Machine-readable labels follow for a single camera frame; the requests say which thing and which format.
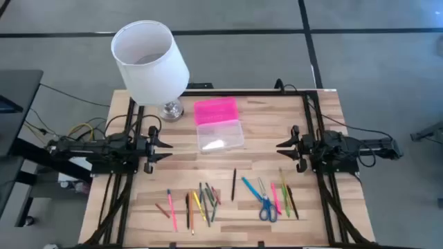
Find light blue pen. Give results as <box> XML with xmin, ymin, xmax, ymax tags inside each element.
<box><xmin>241</xmin><ymin>176</ymin><xmax>264</xmax><ymax>203</ymax></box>

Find pink pen with blue tip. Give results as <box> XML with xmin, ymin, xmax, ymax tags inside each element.
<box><xmin>166</xmin><ymin>188</ymin><xmax>179</xmax><ymax>233</ymax></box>

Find pink highlighter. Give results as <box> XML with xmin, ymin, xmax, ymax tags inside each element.
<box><xmin>270</xmin><ymin>182</ymin><xmax>282</xmax><ymax>216</ymax></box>

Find brown crayon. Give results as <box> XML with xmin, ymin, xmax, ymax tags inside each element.
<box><xmin>154</xmin><ymin>203</ymin><xmax>171</xmax><ymax>219</ymax></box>

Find grey chair base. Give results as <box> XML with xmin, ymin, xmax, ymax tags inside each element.
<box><xmin>410</xmin><ymin>120</ymin><xmax>443</xmax><ymax>142</ymax></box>

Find matte black pen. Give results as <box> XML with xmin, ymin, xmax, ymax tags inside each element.
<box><xmin>230</xmin><ymin>168</ymin><xmax>237</xmax><ymax>202</ymax></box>

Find black power strip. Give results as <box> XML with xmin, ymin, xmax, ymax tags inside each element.
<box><xmin>186</xmin><ymin>82</ymin><xmax>215</xmax><ymax>90</ymax></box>

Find grey capped pen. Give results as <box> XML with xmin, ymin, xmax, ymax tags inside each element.
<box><xmin>201</xmin><ymin>193</ymin><xmax>211</xmax><ymax>228</ymax></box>

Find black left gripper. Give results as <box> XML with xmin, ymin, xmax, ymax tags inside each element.
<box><xmin>138</xmin><ymin>126</ymin><xmax>174</xmax><ymax>175</ymax></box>

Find yellow cable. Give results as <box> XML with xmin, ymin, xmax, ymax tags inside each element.
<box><xmin>67</xmin><ymin>122</ymin><xmax>95</xmax><ymax>141</ymax></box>

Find orange pencil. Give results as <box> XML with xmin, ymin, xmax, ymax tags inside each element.
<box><xmin>188</xmin><ymin>190</ymin><xmax>195</xmax><ymax>236</ymax></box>

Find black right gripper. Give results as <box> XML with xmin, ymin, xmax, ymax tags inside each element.
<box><xmin>275</xmin><ymin>125</ymin><xmax>312</xmax><ymax>174</ymax></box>

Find thin yellow pencil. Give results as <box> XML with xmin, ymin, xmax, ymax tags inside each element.
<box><xmin>278</xmin><ymin>167</ymin><xmax>293</xmax><ymax>208</ymax></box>

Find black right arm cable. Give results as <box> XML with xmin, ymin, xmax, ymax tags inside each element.
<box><xmin>274</xmin><ymin>78</ymin><xmax>394</xmax><ymax>141</ymax></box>

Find dark monitor screen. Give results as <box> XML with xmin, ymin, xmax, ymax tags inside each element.
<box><xmin>0</xmin><ymin>95</ymin><xmax>24</xmax><ymax>114</ymax></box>

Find blue handled scissors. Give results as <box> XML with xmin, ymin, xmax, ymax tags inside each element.
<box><xmin>257</xmin><ymin>176</ymin><xmax>278</xmax><ymax>223</ymax></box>

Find white shade silver table lamp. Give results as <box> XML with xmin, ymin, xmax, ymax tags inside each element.
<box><xmin>110</xmin><ymin>19</ymin><xmax>190</xmax><ymax>122</ymax></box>

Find clear box with pink lid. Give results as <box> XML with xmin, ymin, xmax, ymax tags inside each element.
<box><xmin>193</xmin><ymin>96</ymin><xmax>245</xmax><ymax>154</ymax></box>

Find white cardboard box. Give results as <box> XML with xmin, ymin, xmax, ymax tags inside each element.
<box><xmin>57</xmin><ymin>157</ymin><xmax>93</xmax><ymax>184</ymax></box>

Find translucent green pen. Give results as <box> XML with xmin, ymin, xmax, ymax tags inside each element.
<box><xmin>280</xmin><ymin>183</ymin><xmax>291</xmax><ymax>218</ymax></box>

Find black aluminium table frame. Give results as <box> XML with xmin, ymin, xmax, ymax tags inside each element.
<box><xmin>78</xmin><ymin>89</ymin><xmax>378</xmax><ymax>249</ymax></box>

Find black diagonal stand beam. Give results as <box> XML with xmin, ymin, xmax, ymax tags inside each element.
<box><xmin>10</xmin><ymin>137</ymin><xmax>93</xmax><ymax>183</ymax></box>

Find dark brown pen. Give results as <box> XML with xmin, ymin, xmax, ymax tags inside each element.
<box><xmin>286</xmin><ymin>185</ymin><xmax>300</xmax><ymax>221</ymax></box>

